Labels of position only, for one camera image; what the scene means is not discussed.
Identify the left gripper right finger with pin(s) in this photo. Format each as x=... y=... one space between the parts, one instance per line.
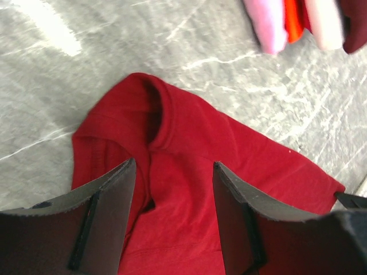
x=261 y=235

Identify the folded pink t-shirt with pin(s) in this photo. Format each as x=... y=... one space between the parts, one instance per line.
x=268 y=21

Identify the folded orange-red t-shirt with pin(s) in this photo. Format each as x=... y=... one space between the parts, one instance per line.
x=293 y=20

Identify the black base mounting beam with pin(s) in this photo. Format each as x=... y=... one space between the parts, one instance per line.
x=350 y=201

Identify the folded white t-shirt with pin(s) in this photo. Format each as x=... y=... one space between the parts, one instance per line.
x=326 y=22

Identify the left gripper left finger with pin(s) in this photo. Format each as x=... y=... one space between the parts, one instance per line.
x=80 y=232

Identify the folded dark red t-shirt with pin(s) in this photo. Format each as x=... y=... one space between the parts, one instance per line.
x=355 y=11

